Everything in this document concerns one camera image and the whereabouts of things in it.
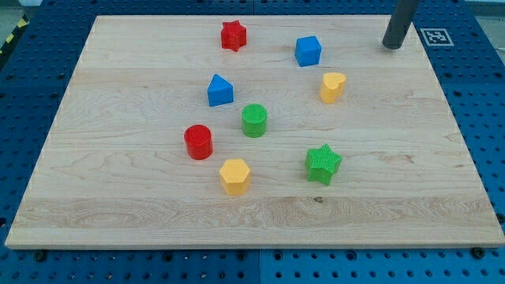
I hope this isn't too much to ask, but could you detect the red cylinder block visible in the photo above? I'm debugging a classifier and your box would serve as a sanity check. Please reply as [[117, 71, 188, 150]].
[[184, 125, 213, 160]]

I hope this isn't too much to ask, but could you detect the red star block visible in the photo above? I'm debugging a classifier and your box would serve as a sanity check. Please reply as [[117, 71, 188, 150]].
[[220, 20, 247, 52]]

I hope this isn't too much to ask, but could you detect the white fiducial marker tag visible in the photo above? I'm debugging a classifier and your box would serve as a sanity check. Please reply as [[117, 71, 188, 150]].
[[421, 28, 454, 47]]

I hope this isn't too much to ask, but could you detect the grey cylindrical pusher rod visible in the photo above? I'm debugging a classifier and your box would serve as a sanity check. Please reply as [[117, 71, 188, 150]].
[[382, 0, 420, 50]]

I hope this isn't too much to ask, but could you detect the black bolt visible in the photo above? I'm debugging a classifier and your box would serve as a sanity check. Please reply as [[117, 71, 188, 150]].
[[33, 250, 47, 263], [470, 247, 486, 260]]

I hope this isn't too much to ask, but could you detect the black bolt right front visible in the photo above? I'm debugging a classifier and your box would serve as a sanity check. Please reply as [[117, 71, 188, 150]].
[[470, 247, 486, 260]]

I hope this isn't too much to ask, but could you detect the green star block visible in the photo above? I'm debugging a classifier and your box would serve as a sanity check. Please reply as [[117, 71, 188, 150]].
[[305, 144, 342, 185]]

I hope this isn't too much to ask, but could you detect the green cylinder block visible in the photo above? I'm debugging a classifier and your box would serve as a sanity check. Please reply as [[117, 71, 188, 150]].
[[241, 103, 267, 138]]

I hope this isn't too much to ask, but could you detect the blue cube block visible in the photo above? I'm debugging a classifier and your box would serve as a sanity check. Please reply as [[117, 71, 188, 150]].
[[295, 36, 322, 67]]

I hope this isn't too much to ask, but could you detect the yellow hexagon block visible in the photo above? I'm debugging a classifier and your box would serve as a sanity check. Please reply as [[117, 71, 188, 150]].
[[219, 159, 251, 196]]

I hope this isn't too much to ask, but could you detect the blue triangle block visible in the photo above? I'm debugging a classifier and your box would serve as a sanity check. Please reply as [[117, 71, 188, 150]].
[[207, 74, 234, 107]]

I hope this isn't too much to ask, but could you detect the light wooden board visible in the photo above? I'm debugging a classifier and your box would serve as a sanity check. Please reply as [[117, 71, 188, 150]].
[[6, 15, 504, 250]]

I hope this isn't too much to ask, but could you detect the yellow heart block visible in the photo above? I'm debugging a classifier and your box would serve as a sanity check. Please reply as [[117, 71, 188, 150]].
[[320, 73, 346, 104]]

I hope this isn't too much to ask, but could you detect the black bolt left front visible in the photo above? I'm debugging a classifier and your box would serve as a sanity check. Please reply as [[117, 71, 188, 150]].
[[33, 250, 47, 263]]

